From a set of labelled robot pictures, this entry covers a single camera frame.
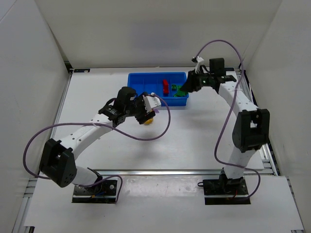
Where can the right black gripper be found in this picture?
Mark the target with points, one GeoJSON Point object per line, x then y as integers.
{"type": "Point", "coordinates": [193, 81]}

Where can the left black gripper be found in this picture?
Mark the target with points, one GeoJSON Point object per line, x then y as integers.
{"type": "Point", "coordinates": [142, 112]}

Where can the small green bottom brick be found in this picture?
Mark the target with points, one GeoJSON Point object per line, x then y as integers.
{"type": "Point", "coordinates": [179, 92]}

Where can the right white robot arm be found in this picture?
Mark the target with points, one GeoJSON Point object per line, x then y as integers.
{"type": "Point", "coordinates": [251, 128]}

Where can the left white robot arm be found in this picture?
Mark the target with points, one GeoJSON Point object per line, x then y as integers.
{"type": "Point", "coordinates": [59, 156]}

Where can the yellow orange butterfly lego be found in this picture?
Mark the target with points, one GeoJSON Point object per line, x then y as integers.
{"type": "Point", "coordinates": [148, 122]}

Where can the blue divided plastic bin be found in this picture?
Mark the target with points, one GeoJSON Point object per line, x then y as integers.
{"type": "Point", "coordinates": [152, 82]}

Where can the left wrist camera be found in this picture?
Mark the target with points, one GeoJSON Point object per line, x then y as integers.
{"type": "Point", "coordinates": [151, 103]}

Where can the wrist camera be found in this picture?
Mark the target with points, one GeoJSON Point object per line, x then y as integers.
{"type": "Point", "coordinates": [199, 61]}
{"type": "Point", "coordinates": [151, 103]}

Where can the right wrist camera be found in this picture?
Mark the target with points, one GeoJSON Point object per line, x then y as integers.
{"type": "Point", "coordinates": [199, 61]}

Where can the aluminium frame rail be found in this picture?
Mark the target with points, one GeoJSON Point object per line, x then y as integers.
{"type": "Point", "coordinates": [153, 172]}

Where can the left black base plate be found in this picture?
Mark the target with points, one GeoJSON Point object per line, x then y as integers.
{"type": "Point", "coordinates": [107, 192]}

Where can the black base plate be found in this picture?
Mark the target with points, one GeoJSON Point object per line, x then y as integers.
{"type": "Point", "coordinates": [107, 192]}
{"type": "Point", "coordinates": [215, 194]}

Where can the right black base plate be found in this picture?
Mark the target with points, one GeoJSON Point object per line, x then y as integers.
{"type": "Point", "coordinates": [215, 194]}

